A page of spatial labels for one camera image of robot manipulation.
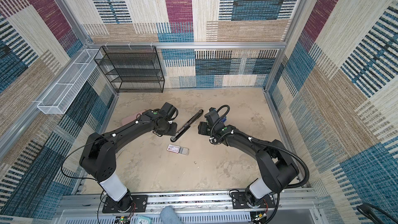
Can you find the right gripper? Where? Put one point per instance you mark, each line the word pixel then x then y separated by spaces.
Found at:
pixel 202 128

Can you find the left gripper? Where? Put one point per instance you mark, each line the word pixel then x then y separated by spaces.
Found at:
pixel 174 129

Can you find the black stapler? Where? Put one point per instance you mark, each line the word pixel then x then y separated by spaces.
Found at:
pixel 186 126

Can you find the red white staple box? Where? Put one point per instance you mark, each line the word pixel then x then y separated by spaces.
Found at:
pixel 173 148

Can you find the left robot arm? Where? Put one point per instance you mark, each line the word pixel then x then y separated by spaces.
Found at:
pixel 99 155

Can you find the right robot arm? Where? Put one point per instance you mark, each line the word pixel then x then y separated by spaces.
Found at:
pixel 276 165

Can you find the pink pencil case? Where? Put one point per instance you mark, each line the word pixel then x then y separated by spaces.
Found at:
pixel 130 118

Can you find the black mesh shelf rack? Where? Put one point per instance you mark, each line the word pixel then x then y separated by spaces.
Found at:
pixel 131 68

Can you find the grey rounded object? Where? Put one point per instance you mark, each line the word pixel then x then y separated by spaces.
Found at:
pixel 168 216

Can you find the teal electronics box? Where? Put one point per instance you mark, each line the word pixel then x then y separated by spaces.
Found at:
pixel 143 220

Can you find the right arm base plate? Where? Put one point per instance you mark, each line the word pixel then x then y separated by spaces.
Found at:
pixel 240 201

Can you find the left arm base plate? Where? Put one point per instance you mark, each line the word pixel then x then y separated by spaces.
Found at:
pixel 136 203

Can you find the white wire basket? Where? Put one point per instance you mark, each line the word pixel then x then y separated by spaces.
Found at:
pixel 58 100

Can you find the black cable corner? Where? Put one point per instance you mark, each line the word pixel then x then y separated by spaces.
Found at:
pixel 366 210

